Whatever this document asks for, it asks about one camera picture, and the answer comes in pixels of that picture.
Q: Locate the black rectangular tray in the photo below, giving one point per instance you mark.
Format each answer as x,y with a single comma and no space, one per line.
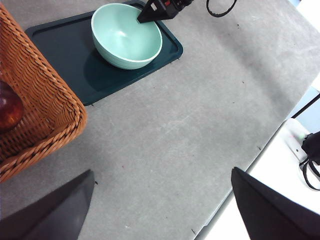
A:
62,50

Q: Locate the brown wicker basket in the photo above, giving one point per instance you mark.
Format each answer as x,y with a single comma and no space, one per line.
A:
37,87

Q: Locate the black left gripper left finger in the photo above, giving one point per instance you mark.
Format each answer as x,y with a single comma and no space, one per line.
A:
50,215

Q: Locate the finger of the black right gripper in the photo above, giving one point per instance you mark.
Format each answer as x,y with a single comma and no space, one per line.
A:
157,13

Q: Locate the teal ribbed bowl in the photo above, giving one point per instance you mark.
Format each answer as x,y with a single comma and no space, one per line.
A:
125,42

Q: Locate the dark red plum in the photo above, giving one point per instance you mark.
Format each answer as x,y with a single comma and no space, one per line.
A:
10,110

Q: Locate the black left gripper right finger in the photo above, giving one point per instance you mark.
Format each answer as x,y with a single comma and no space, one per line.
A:
272,217

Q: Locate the white box with green light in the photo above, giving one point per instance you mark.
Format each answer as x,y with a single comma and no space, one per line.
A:
295,135

